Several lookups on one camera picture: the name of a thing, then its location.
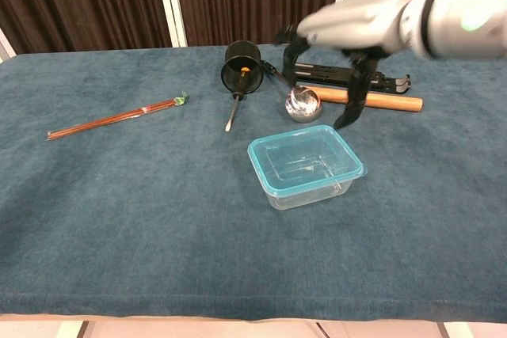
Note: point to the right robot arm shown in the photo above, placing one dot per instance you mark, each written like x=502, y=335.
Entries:
x=455, y=9

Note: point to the wooden rolling pin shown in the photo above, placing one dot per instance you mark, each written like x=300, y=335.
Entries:
x=396, y=102

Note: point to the packaged red chopsticks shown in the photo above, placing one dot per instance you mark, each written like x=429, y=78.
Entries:
x=119, y=117

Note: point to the black mesh pen cup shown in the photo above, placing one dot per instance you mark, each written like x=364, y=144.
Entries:
x=241, y=51

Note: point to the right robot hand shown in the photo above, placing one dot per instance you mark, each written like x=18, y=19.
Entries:
x=356, y=17

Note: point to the clear plastic container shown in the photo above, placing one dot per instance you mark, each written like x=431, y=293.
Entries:
x=293, y=201

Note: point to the teal plastic lid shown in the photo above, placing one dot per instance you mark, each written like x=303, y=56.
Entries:
x=269, y=148

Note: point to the black folding laptop stand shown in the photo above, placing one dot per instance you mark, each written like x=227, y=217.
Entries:
x=325, y=73

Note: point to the blue tablecloth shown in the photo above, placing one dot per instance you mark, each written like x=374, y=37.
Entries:
x=119, y=215

